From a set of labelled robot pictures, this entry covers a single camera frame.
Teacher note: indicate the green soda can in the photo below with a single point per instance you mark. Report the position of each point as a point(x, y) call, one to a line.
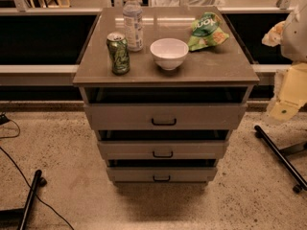
point(118, 52)

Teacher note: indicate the black right stand leg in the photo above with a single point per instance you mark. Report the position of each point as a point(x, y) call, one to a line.
point(283, 154)

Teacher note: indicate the grey drawer cabinet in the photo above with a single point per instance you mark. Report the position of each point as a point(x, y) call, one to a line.
point(218, 75)

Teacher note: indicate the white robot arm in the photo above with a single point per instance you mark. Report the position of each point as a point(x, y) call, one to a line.
point(290, 91)

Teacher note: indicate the white ceramic bowl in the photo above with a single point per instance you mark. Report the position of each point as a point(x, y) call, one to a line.
point(169, 53)

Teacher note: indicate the grey drawer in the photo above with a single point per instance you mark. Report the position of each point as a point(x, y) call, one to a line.
point(162, 150)
point(161, 174)
point(158, 116)

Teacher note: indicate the grey top drawer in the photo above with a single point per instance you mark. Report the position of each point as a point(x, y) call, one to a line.
point(158, 116)

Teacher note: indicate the black stand leg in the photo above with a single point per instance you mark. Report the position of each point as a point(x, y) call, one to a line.
point(20, 216)
point(283, 154)

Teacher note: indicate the clear plastic water bottle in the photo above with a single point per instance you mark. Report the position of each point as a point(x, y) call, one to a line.
point(133, 24)

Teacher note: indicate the grey bottom drawer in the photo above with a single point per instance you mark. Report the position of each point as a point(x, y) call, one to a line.
point(161, 174)

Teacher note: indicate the green chip bag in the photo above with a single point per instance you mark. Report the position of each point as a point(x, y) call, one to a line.
point(206, 32)

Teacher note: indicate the black left stand leg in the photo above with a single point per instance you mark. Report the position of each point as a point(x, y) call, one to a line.
point(20, 216)

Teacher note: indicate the grey middle drawer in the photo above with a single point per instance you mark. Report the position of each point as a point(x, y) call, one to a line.
point(162, 150)

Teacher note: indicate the metal railing frame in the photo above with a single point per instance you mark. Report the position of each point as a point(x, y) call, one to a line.
point(62, 73)

